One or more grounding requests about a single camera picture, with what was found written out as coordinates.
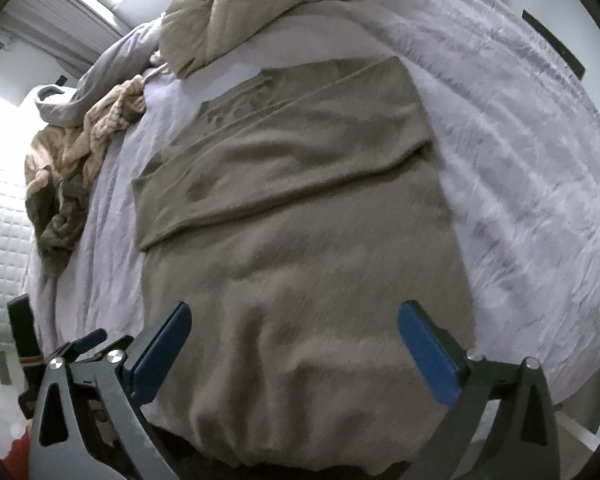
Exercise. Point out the olive brown fleece garment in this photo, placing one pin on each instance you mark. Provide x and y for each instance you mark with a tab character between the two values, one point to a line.
295	214

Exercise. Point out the lavender bed sheet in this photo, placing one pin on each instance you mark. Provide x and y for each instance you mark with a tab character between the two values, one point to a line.
519	141

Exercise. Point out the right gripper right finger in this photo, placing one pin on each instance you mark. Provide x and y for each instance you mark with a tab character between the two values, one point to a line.
522	442

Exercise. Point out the white quilted mattress side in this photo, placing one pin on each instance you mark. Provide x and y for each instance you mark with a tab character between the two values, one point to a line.
15	248

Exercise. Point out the grey lavender blanket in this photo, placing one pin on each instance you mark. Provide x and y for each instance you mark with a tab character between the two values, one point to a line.
126	58

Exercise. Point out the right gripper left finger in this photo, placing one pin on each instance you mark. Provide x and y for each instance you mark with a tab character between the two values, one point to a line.
88	421

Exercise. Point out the tan striped clothes pile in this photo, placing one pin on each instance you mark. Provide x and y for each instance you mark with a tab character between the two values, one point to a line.
64	162

